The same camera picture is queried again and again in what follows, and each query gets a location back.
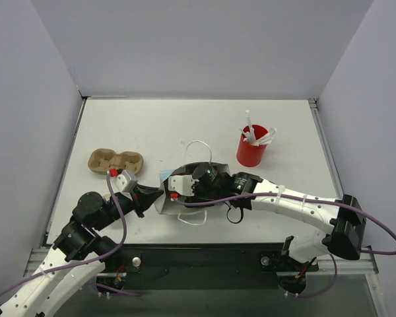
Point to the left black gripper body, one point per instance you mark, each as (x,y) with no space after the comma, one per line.
(137,201)

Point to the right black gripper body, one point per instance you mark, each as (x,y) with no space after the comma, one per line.
(196,189)

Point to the light blue paper bag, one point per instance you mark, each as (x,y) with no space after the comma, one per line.
(207,172)

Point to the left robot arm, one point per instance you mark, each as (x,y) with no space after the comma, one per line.
(79,252)

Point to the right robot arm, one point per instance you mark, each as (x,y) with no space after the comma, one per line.
(339,225)

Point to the brown cardboard cup carrier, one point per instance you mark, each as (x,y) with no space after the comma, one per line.
(103,160)

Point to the red straw holder cup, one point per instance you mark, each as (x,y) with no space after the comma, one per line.
(251,155)

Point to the white wrapped straw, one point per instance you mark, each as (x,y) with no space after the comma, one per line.
(268,138)
(246,135)
(250,126)

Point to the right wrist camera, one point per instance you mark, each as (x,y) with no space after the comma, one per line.
(183,185)

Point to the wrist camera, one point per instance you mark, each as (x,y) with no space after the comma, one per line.
(183,185)
(124,180)

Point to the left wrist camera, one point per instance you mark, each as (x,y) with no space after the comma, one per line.
(124,180)

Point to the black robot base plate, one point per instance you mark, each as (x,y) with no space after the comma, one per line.
(141,268)

